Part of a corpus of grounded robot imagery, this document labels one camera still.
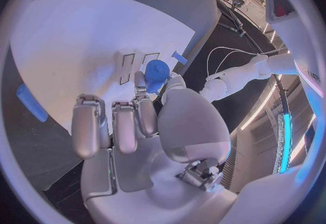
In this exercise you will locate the blue peg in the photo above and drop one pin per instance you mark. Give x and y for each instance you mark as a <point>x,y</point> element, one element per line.
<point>179,57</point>

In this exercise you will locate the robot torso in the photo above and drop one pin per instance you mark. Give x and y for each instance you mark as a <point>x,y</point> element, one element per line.
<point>292,40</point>

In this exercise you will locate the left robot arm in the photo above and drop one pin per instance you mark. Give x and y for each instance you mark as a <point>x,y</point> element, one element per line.
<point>236,79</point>

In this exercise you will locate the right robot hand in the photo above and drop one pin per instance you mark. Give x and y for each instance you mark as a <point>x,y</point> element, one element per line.
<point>188,122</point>

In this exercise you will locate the white task board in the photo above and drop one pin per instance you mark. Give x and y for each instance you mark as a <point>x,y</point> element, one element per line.
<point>76,34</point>

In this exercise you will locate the blue cylinder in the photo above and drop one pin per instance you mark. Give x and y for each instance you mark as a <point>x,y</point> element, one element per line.
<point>31,102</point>

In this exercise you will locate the glowing light bar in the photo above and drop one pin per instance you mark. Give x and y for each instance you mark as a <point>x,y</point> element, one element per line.
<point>287,138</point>

